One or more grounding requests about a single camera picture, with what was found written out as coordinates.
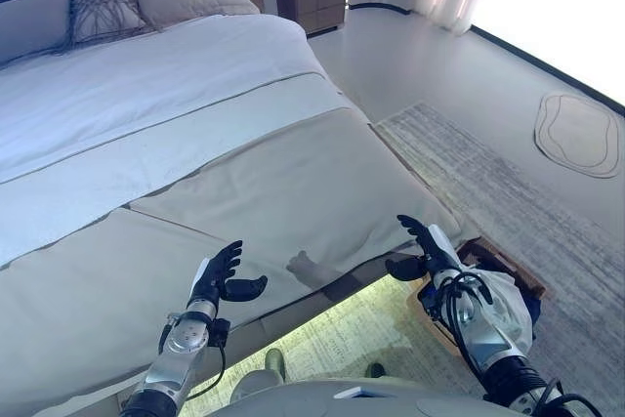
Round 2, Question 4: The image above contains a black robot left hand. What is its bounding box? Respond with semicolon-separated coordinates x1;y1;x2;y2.
187;239;269;309

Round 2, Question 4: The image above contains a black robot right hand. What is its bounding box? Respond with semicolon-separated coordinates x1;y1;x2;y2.
385;214;463;281

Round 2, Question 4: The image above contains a white garment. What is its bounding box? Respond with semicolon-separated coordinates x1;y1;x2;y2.
466;263;534;351

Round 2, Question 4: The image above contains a dark blue garment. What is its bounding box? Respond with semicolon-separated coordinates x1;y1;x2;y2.
522;287;544;333

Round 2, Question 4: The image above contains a brown wicker basket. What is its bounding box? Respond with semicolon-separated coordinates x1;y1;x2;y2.
407;235;556;357

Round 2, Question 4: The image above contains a beige bed cover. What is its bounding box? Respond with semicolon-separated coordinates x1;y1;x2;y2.
0;106;478;417

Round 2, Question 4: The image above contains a large grey striped rug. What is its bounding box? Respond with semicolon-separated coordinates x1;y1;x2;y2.
185;102;625;417

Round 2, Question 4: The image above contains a silver robot left leg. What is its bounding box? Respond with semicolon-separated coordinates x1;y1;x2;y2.
229;348;287;403

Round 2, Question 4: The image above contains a grey robot torso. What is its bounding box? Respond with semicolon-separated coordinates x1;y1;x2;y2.
204;377;519;417

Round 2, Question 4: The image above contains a small oval beige rug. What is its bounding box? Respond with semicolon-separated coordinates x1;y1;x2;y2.
533;92;622;179

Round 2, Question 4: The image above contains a white duvet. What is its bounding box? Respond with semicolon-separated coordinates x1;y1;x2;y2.
0;14;351;267

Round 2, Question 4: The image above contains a grey patterned cushion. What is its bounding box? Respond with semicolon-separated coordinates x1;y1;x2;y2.
67;0;153;45

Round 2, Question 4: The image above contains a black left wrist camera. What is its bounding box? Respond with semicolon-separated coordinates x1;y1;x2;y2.
209;317;232;348

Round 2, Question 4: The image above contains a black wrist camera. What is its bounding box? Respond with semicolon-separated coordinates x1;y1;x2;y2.
209;317;232;348
417;289;441;321

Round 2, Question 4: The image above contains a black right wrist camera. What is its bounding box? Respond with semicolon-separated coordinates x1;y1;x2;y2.
417;289;441;321

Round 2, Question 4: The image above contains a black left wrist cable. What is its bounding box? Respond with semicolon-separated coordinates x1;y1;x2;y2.
192;333;229;397

